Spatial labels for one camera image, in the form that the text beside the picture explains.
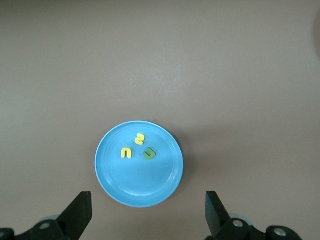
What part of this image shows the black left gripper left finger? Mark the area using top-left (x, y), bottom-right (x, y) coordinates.
top-left (0, 191), bottom-right (93, 240)

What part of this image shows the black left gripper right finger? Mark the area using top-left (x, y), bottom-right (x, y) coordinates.
top-left (205, 191), bottom-right (301, 240)

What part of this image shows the yellow foam letter c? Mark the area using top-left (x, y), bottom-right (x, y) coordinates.
top-left (120, 147), bottom-right (133, 160)

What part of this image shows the green foam letter u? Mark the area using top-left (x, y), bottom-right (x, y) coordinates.
top-left (143, 147), bottom-right (157, 160)

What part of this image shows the yellow foam letter s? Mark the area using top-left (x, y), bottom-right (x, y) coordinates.
top-left (134, 133), bottom-right (147, 146)

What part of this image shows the blue plate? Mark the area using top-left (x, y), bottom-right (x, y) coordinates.
top-left (94, 120), bottom-right (185, 208)

